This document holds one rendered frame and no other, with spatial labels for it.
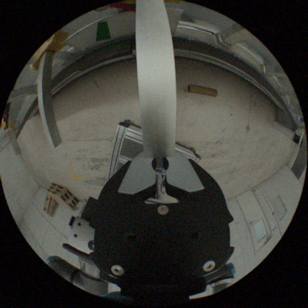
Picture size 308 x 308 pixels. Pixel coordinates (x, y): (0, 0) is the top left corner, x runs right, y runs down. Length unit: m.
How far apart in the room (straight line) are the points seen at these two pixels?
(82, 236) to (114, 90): 1.05
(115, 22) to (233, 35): 0.27
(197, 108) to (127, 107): 0.70
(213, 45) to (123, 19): 0.24
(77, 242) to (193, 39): 0.58
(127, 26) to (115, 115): 0.89
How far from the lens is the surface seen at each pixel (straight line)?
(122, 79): 1.02
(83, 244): 0.29
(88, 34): 0.30
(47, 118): 0.26
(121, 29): 0.30
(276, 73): 0.53
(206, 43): 0.35
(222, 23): 0.60
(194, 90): 0.94
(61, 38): 0.33
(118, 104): 1.01
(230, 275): 0.64
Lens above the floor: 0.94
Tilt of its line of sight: 59 degrees down
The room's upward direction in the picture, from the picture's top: 178 degrees counter-clockwise
